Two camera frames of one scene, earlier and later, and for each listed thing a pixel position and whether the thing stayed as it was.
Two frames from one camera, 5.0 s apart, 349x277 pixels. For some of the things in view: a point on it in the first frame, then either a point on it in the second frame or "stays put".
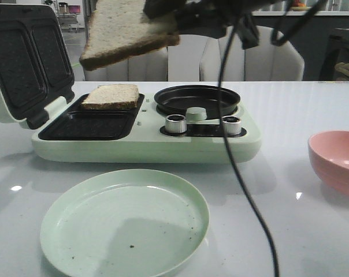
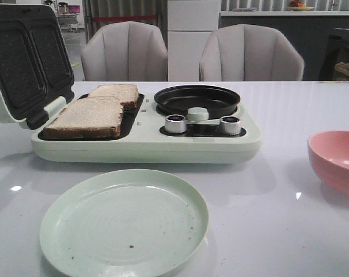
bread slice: (119, 28) to (90, 116)
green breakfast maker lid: (30, 68) stays put
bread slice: (112, 96) stays put
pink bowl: (335, 155) stays put
